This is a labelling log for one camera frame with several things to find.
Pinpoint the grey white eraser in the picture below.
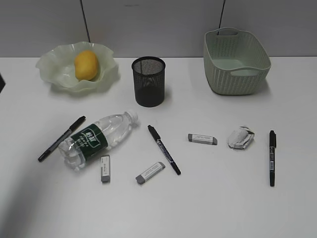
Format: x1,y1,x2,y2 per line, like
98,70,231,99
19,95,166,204
188,133,218,145
135,162,165,185
101,155,110,183

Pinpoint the grey white eraser left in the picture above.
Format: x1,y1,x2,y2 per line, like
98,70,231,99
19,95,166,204
101,155,110,183

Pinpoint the grey white eraser right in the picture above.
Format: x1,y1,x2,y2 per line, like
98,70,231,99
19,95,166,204
188,133,218,145

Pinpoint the pale green wavy plate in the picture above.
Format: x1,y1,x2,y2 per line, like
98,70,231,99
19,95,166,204
36,42,120,94

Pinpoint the waste paper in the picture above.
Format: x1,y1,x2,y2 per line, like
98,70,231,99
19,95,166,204
227,126,255,150

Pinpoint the grey white eraser middle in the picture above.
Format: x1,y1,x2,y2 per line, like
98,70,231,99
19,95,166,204
135,162,165,185

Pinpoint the black mesh pen holder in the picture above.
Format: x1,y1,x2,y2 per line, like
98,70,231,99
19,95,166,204
131,56,165,108

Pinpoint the yellow mango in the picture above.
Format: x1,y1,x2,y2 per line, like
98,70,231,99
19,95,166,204
74,50,99,81

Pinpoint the black marker pen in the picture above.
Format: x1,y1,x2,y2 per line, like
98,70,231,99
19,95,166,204
38,116,86,162
148,125,181,175
269,130,276,187

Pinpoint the pale green woven basket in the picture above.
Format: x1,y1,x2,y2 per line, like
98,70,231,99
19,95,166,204
203,27,271,96

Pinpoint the black cable right wall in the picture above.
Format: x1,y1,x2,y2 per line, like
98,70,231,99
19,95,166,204
217,0,226,29

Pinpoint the black cable left wall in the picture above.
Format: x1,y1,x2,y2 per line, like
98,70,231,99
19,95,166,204
79,0,91,42

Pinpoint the clear water bottle green label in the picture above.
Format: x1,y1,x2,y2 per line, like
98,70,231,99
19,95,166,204
58,111,138,171

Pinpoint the black cable wall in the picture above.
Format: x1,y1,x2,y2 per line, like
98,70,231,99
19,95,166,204
79,0,91,42
217,0,226,29

